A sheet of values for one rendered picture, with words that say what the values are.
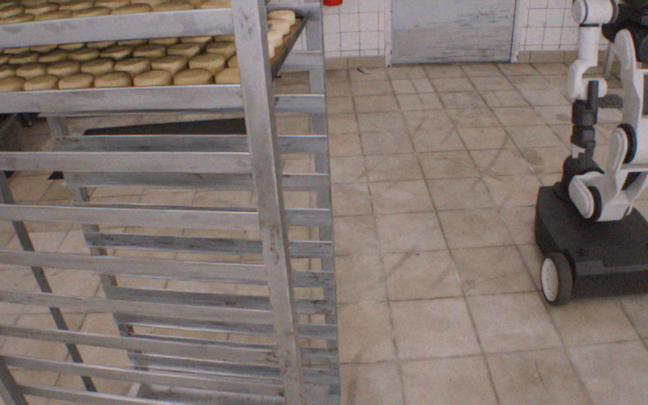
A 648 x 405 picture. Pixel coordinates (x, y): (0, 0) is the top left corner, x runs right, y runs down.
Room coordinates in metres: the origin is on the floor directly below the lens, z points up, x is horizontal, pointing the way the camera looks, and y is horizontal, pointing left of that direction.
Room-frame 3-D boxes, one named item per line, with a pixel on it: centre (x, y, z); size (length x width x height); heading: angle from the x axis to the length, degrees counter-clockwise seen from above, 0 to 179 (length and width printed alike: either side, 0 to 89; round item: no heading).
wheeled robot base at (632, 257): (1.75, -1.13, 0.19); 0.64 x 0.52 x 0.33; 179
